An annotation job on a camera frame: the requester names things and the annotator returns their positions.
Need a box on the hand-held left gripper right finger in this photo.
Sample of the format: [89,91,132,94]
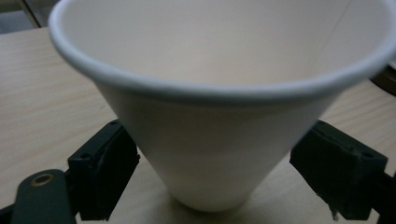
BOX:
[289,119,389,221]

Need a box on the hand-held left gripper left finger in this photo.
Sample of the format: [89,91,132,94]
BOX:
[67,119,141,222]

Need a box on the black wire cup holder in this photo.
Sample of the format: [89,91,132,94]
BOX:
[370,63,396,96]

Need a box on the white paper cup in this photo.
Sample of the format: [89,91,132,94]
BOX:
[48,0,396,213]

